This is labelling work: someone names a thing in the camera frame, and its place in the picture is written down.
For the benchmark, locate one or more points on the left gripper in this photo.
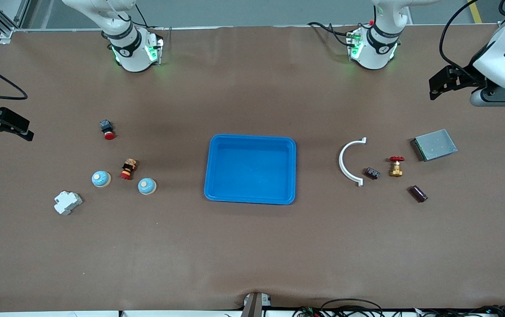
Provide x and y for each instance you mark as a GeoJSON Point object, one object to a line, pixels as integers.
{"type": "Point", "coordinates": [464, 75]}

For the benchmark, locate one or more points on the blue service bell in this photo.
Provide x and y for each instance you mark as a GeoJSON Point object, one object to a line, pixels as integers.
{"type": "Point", "coordinates": [101, 179]}
{"type": "Point", "coordinates": [147, 186]}

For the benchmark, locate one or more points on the dark brown cylindrical capacitor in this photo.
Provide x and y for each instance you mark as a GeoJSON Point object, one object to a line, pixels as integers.
{"type": "Point", "coordinates": [418, 194]}

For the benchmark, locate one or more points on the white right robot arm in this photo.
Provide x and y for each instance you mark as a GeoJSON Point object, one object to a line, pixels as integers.
{"type": "Point", "coordinates": [131, 55]}

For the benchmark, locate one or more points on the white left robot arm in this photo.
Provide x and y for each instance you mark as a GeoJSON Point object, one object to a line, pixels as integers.
{"type": "Point", "coordinates": [373, 55]}

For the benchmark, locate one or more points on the blue plastic tray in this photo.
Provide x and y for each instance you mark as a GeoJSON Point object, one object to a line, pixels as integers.
{"type": "Point", "coordinates": [252, 176]}

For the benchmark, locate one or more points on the grey metal power supply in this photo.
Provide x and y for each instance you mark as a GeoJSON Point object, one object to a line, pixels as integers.
{"type": "Point", "coordinates": [435, 145]}

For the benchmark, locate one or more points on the red emergency stop button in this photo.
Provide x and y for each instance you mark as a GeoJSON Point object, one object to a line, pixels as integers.
{"type": "Point", "coordinates": [108, 132]}

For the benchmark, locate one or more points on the white circuit breaker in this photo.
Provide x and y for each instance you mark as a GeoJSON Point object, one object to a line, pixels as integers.
{"type": "Point", "coordinates": [67, 202]}

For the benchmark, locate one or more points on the green lit base connector box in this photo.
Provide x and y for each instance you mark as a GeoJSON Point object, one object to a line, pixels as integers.
{"type": "Point", "coordinates": [155, 50]}
{"type": "Point", "coordinates": [354, 44]}

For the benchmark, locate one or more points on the white curved plastic clamp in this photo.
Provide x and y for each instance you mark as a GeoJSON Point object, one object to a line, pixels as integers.
{"type": "Point", "coordinates": [341, 162]}

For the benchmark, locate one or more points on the white table edge strip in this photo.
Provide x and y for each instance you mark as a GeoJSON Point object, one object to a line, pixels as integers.
{"type": "Point", "coordinates": [59, 314]}

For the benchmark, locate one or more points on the brown table cover mat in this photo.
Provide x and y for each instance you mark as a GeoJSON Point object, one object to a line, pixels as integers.
{"type": "Point", "coordinates": [252, 246]}

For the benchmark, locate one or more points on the aluminium frame profile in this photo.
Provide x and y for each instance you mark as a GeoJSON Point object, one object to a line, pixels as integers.
{"type": "Point", "coordinates": [6, 37]}

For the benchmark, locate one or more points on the red black push button switch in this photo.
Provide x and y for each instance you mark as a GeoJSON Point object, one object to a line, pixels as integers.
{"type": "Point", "coordinates": [128, 169]}

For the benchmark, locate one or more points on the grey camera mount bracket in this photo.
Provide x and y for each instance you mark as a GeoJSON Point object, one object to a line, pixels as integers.
{"type": "Point", "coordinates": [254, 306]}

